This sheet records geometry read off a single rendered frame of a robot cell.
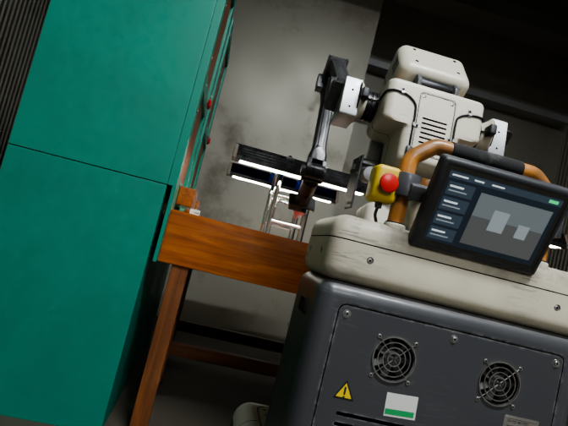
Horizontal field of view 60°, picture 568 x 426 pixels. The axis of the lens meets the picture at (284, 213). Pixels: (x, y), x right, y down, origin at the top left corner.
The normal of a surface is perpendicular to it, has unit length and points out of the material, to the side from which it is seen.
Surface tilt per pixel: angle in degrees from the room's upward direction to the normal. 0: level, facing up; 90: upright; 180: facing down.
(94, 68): 90
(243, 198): 90
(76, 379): 90
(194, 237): 90
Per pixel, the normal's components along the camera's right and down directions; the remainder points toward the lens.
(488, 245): 0.01, 0.37
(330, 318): 0.12, -0.05
